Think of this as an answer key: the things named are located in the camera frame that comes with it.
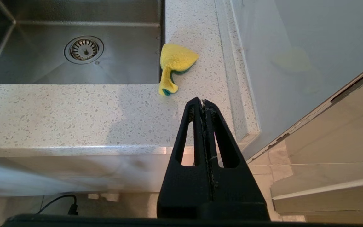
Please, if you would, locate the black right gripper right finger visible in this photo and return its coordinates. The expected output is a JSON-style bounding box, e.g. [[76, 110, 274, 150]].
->
[[204, 100, 270, 220]]

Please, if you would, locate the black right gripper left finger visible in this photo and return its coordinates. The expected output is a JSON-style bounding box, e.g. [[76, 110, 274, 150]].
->
[[157, 97, 214, 220]]

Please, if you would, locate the yellow green sponge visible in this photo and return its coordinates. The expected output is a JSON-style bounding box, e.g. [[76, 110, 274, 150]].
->
[[158, 43, 199, 96]]

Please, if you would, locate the metal sink drain strainer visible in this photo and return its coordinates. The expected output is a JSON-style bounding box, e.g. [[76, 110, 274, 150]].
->
[[64, 35, 105, 65]]

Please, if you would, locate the stainless steel sink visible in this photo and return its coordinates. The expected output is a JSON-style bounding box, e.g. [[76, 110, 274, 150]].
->
[[0, 0, 164, 84]]

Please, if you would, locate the beige cabinet panel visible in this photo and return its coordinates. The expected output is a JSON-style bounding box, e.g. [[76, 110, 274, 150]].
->
[[248, 58, 363, 223]]

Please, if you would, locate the white base cabinet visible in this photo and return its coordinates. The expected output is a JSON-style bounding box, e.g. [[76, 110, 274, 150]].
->
[[0, 147, 174, 197]]

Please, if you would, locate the black floor cable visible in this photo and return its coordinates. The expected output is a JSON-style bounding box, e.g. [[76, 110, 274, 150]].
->
[[38, 195, 79, 216]]

